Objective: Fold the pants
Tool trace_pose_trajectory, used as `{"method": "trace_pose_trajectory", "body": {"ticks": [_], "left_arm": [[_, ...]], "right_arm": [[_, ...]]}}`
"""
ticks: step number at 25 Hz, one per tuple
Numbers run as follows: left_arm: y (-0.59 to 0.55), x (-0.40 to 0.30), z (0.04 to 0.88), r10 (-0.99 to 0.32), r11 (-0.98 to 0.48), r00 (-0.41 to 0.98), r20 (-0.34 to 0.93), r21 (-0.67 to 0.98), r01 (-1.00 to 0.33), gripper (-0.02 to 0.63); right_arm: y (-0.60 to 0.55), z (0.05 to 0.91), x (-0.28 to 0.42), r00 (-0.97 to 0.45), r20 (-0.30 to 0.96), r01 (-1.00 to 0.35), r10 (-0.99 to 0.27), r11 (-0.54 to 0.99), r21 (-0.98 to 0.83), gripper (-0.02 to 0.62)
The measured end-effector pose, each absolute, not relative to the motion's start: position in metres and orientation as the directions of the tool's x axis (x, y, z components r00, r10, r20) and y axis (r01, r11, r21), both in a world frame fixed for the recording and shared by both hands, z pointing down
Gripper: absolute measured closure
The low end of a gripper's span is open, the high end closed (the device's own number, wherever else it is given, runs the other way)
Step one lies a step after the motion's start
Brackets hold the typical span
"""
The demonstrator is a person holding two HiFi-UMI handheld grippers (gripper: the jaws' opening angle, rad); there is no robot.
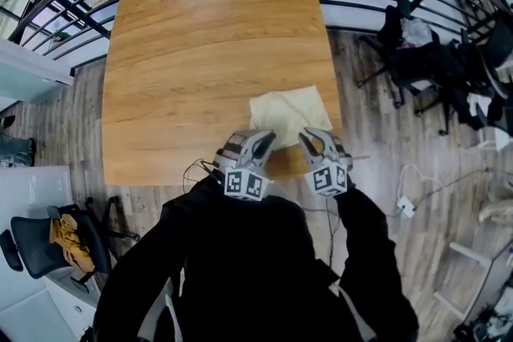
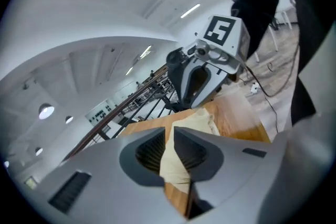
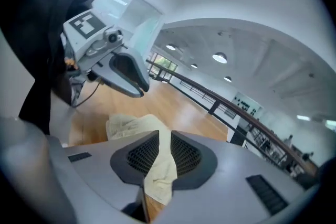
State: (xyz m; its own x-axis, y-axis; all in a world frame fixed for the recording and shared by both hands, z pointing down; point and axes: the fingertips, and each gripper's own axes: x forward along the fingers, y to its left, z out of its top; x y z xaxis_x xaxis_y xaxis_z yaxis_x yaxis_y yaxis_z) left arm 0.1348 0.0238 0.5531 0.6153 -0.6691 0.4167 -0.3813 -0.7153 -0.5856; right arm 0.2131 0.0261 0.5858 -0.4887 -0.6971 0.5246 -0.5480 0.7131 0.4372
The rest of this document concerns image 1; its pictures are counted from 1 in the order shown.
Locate black office chair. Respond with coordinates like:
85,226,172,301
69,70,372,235
414,18,513,137
356,6,444,109
0,195,141,296

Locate white power strip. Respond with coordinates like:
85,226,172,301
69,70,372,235
396,195,416,219

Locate white metal frame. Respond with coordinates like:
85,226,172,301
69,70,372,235
434,242,513,324

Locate white cloth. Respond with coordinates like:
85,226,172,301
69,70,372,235
467,91,493,119

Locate person's left forearm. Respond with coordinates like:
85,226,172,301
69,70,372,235
160,171,241,253

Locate white cable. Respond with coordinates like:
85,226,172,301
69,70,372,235
398,163,446,205

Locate person's right forearm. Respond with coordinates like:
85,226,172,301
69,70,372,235
332,183,390,253

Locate person's right hand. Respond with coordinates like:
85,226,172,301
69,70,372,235
335,140,354,174

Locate white cabinet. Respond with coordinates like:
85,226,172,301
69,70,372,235
0,165,103,342

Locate orange jacket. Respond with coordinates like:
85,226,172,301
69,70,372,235
48,213,96,274

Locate frosted glass partition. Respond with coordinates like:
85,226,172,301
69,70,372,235
0,38,75,113

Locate black floor cable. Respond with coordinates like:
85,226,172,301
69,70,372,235
412,167,494,213

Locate person's black clothed body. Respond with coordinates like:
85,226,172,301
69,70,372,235
91,175,421,342

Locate person's left hand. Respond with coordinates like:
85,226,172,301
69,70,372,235
216,134,248,170

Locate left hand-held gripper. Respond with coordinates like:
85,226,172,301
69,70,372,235
224,130,278,203

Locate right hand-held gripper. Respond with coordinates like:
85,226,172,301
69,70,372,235
298,127,349,199

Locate cream cloth shorts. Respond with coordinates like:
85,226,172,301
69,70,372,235
248,85,333,151

